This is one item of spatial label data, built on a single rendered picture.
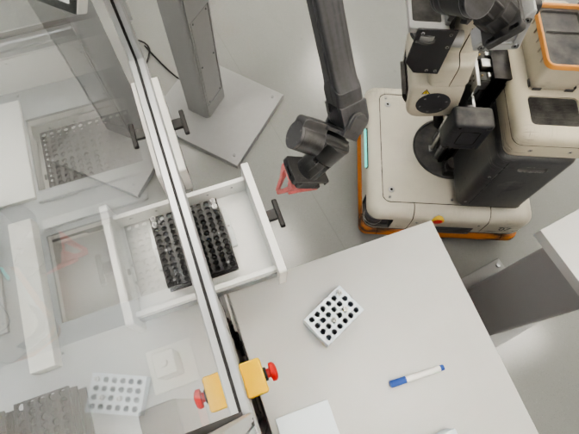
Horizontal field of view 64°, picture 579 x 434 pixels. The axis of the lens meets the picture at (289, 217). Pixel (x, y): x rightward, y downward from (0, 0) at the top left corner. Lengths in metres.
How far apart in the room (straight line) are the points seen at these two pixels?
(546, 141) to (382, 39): 1.37
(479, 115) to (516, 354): 1.05
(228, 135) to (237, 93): 0.24
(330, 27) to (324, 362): 0.75
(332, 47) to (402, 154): 1.12
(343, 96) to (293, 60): 1.62
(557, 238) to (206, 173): 1.44
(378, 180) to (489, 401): 0.95
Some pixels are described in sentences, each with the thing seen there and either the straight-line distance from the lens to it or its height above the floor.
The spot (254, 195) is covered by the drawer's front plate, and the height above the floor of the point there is 0.93.
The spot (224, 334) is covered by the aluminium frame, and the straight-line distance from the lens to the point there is 0.94.
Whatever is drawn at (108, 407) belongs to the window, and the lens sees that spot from 0.22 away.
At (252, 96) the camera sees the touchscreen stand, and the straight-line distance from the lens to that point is 2.33.
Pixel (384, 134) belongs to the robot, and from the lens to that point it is 1.97.
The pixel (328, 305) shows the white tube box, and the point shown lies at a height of 0.76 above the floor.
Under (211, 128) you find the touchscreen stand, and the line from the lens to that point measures 2.24.
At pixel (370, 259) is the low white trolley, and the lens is 1.23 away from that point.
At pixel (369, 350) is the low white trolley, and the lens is 1.18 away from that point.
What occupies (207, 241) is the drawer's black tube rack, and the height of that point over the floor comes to 0.87.
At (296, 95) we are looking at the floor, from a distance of 2.38.
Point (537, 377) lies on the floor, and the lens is 2.18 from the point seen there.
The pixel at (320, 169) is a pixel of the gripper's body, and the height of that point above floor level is 1.06.
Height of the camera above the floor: 1.91
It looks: 68 degrees down
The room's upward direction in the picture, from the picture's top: 5 degrees clockwise
